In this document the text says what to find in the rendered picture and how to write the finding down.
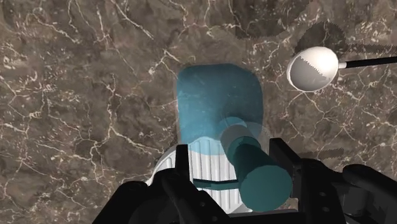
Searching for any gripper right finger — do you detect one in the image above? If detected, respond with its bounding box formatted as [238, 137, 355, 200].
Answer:
[268, 137, 397, 224]

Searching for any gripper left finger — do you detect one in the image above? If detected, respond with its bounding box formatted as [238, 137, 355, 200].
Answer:
[92, 143, 232, 224]

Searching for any teal and white spray bottle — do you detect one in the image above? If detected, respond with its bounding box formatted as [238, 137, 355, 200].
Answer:
[145, 63, 293, 215]

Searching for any white ladle with black handle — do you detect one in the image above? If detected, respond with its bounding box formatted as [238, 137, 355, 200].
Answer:
[286, 46, 397, 93]

